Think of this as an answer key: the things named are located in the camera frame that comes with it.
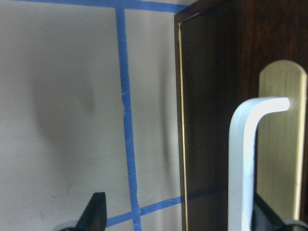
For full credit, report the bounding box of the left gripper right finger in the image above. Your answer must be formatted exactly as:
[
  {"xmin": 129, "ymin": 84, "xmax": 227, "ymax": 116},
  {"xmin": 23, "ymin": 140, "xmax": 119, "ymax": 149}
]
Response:
[{"xmin": 251, "ymin": 192, "xmax": 308, "ymax": 231}]

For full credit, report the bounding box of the wooden drawer with handle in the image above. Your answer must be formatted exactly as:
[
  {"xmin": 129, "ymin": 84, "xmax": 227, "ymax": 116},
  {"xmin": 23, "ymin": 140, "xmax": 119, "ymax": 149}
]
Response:
[{"xmin": 179, "ymin": 4, "xmax": 308, "ymax": 231}]

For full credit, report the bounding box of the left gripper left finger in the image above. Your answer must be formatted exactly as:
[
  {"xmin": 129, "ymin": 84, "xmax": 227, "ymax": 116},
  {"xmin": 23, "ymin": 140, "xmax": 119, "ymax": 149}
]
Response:
[{"xmin": 74, "ymin": 192, "xmax": 106, "ymax": 231}]

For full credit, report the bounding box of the dark wooden drawer cabinet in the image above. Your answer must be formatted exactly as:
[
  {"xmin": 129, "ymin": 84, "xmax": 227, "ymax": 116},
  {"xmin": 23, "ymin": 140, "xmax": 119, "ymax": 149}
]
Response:
[{"xmin": 175, "ymin": 0, "xmax": 308, "ymax": 231}]

